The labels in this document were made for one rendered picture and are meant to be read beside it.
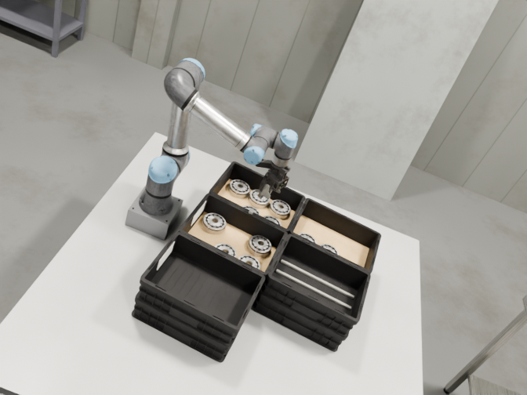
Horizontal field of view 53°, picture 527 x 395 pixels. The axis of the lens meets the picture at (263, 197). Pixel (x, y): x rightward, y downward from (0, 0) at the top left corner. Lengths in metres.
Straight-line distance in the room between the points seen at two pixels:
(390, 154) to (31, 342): 3.20
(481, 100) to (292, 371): 3.38
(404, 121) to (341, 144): 0.53
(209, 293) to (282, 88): 3.16
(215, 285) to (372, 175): 2.61
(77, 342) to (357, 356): 1.12
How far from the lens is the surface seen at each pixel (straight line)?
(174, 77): 2.05
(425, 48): 4.27
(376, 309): 2.55
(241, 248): 2.28
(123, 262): 2.27
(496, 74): 4.87
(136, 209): 2.36
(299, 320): 2.21
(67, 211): 3.44
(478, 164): 5.25
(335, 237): 2.56
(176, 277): 2.09
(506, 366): 3.94
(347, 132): 4.35
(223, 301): 2.07
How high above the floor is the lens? 2.41
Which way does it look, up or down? 38 degrees down
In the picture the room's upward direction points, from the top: 23 degrees clockwise
